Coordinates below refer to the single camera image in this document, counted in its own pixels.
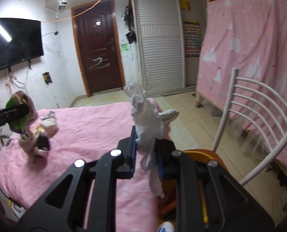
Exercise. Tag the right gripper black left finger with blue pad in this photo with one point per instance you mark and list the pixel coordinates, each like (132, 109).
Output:
(83, 198)

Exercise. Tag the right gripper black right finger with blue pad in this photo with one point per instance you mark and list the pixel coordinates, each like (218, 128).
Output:
(243, 213)

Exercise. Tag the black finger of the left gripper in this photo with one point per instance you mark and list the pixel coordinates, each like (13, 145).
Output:
(8, 117)

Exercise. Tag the green yarn ball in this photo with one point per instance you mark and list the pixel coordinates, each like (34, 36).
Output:
(20, 112)

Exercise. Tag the white tissue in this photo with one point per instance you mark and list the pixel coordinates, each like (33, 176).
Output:
(150, 126)

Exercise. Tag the yellow plastic basin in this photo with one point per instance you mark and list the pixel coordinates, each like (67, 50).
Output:
(193, 193)

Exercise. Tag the cream knitted sock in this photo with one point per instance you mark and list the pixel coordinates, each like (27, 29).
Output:
(49, 124)

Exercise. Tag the pink bed sheet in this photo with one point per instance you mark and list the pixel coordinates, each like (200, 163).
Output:
(83, 133)

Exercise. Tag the white metal chair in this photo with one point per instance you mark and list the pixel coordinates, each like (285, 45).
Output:
(254, 103)

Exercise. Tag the dark red wooden door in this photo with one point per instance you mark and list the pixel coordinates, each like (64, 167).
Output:
(97, 46)

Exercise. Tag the black hanging bag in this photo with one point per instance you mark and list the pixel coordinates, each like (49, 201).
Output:
(131, 37)

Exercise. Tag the pink patterned bed curtain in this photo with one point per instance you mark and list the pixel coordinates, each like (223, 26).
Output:
(250, 35)

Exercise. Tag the white louvered wardrobe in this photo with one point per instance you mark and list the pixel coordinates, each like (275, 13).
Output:
(159, 29)

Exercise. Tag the black wall television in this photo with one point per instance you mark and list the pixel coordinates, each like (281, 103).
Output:
(20, 40)

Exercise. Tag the white security camera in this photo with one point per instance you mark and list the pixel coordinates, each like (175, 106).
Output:
(61, 4)

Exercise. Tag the colourful wall chart poster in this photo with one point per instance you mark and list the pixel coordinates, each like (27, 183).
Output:
(192, 38)

